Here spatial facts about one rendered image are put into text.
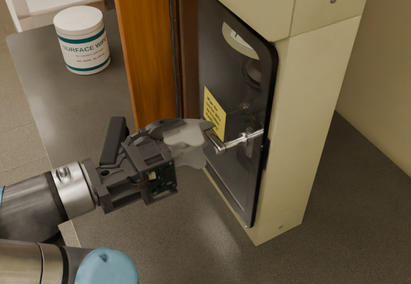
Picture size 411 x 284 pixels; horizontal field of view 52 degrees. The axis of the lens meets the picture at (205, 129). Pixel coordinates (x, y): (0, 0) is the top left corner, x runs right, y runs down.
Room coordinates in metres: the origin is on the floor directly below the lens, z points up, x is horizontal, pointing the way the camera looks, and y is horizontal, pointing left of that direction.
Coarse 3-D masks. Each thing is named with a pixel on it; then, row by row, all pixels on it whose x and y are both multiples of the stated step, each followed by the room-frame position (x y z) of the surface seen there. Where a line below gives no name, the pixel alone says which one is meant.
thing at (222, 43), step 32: (192, 0) 0.62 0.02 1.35; (192, 32) 0.62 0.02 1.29; (224, 32) 0.52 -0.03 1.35; (256, 32) 0.46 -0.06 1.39; (192, 64) 0.62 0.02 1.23; (224, 64) 0.52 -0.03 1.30; (256, 64) 0.45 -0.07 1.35; (192, 96) 0.62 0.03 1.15; (224, 96) 0.52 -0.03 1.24; (256, 96) 0.44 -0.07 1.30; (224, 128) 0.51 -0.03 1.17; (256, 128) 0.43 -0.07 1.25; (224, 160) 0.51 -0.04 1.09; (256, 160) 0.43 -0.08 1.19; (224, 192) 0.50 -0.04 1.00; (256, 192) 0.42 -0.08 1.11
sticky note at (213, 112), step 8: (208, 96) 0.57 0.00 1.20; (208, 104) 0.57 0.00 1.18; (216, 104) 0.54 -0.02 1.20; (208, 112) 0.57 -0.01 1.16; (216, 112) 0.54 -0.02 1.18; (224, 112) 0.51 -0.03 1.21; (208, 120) 0.56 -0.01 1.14; (216, 120) 0.54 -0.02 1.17; (224, 120) 0.51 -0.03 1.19; (216, 128) 0.54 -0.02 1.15
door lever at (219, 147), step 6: (204, 132) 0.47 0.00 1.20; (210, 132) 0.47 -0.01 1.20; (240, 132) 0.47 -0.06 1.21; (204, 138) 0.47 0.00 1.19; (210, 138) 0.46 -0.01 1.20; (216, 138) 0.46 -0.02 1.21; (240, 138) 0.46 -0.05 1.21; (246, 138) 0.45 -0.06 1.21; (210, 144) 0.45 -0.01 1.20; (216, 144) 0.44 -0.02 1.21; (222, 144) 0.44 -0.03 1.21; (228, 144) 0.44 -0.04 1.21; (234, 144) 0.45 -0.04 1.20; (240, 144) 0.45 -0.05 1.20; (246, 144) 0.45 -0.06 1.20; (216, 150) 0.43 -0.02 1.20; (222, 150) 0.43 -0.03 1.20
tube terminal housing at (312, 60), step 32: (320, 0) 0.44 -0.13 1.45; (352, 0) 0.46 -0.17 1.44; (320, 32) 0.44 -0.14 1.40; (352, 32) 0.47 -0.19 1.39; (288, 64) 0.42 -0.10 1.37; (320, 64) 0.45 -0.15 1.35; (288, 96) 0.43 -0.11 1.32; (320, 96) 0.45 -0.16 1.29; (288, 128) 0.43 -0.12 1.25; (320, 128) 0.46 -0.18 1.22; (288, 160) 0.44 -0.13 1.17; (288, 192) 0.44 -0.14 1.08; (256, 224) 0.43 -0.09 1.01; (288, 224) 0.45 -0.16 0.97
